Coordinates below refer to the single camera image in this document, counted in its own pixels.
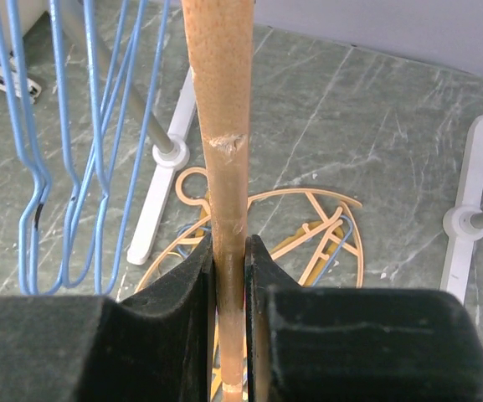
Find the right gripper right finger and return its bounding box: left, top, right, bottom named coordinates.
left=244, top=235, right=483, bottom=401

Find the yellow plastic hanger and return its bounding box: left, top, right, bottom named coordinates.
left=210, top=207, right=350, bottom=401

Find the small white plastic clip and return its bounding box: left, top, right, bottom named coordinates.
left=0, top=58, right=42, bottom=104

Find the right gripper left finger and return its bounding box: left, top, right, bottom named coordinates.
left=0, top=238, right=214, bottom=401

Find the beige plastic hanger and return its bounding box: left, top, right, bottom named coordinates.
left=136, top=167, right=365, bottom=291

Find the brown wooden hanger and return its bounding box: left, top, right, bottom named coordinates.
left=182, top=1, right=254, bottom=401

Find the metal clothes rack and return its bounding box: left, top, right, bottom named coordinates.
left=63, top=0, right=483, bottom=307

